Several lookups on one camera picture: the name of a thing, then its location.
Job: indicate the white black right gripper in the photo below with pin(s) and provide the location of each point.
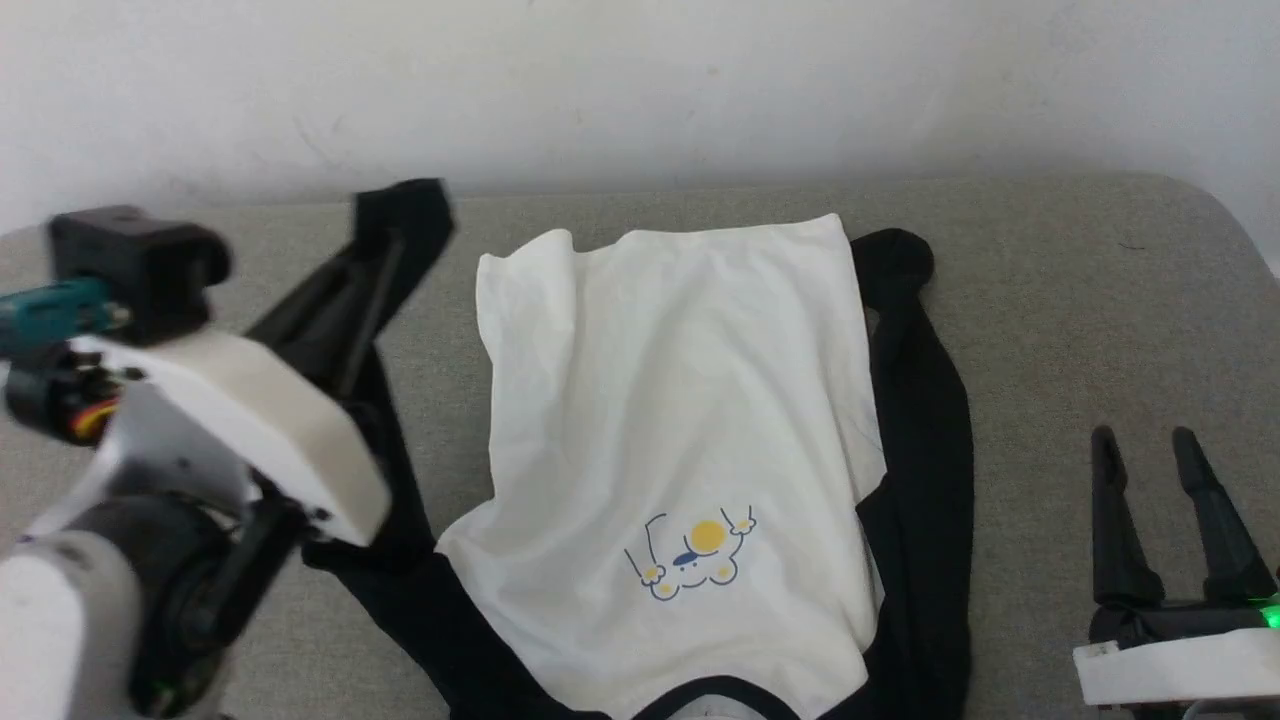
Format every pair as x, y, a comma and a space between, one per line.
1180, 665

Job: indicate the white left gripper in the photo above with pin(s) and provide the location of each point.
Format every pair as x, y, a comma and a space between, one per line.
250, 420

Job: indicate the white and black t-shirt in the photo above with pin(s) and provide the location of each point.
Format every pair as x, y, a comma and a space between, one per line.
680, 420

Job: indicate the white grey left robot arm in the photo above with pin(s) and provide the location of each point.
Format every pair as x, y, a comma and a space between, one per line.
120, 570

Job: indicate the grey fabric sofa seat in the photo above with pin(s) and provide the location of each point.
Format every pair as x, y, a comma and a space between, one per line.
1080, 330

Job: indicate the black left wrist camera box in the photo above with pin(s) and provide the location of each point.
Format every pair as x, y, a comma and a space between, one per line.
140, 265

